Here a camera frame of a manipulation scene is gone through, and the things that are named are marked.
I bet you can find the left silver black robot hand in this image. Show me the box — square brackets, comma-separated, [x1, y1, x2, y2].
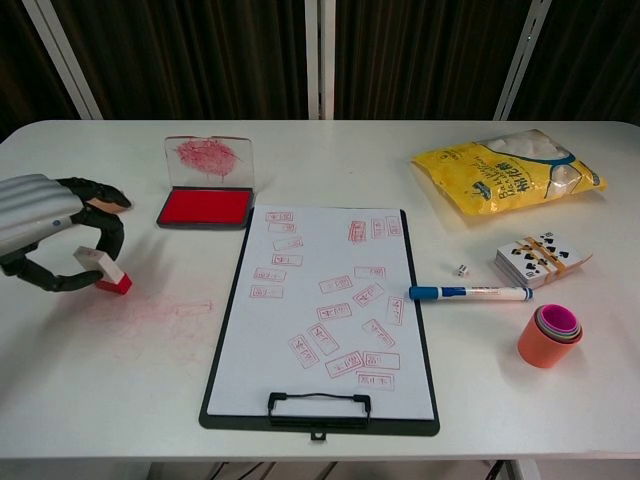
[0, 173, 134, 295]

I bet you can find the white red rubber stamp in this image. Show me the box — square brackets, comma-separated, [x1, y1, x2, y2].
[72, 245, 134, 296]

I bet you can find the dark pleated curtain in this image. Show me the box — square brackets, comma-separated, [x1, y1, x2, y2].
[0, 0, 640, 144]

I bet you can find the white paper with red stamps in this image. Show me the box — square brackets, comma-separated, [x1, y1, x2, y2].
[205, 204, 435, 421]

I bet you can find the black clipboard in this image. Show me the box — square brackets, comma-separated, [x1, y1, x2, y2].
[198, 207, 441, 444]

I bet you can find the blue white marker pen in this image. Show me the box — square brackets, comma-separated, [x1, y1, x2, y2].
[408, 283, 535, 304]

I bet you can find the yellow bag of white balls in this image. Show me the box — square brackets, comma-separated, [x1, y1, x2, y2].
[410, 128, 609, 217]

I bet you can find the banded playing card deck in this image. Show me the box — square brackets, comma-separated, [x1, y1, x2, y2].
[494, 230, 595, 291]

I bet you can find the magenta stacking cup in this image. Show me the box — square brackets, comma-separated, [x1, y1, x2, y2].
[542, 304, 577, 337]

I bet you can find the white frame post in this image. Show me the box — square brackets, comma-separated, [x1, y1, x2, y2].
[22, 0, 104, 120]
[304, 0, 337, 120]
[493, 0, 551, 120]

